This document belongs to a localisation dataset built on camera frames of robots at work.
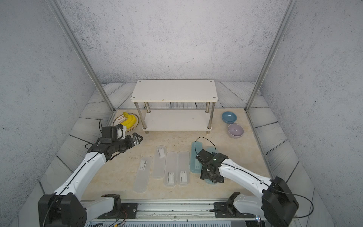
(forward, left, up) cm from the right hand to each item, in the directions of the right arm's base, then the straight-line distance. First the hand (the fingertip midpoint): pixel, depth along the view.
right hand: (210, 177), depth 80 cm
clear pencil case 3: (+6, +23, -4) cm, 24 cm away
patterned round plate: (+46, +66, -2) cm, 81 cm away
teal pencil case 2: (+8, +8, -3) cm, 11 cm away
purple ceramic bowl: (+34, -22, -3) cm, 41 cm away
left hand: (+17, +40, +12) cm, 45 cm away
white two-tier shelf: (+40, +30, +30) cm, 58 cm away
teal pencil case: (+11, 0, +13) cm, 17 cm away
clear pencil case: (+2, +39, -4) cm, 40 cm away
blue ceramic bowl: (+47, -20, -3) cm, 51 cm away
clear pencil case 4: (+7, +15, -3) cm, 17 cm away
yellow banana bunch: (+40, +56, +2) cm, 68 cm away
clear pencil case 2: (+8, +30, -4) cm, 32 cm away
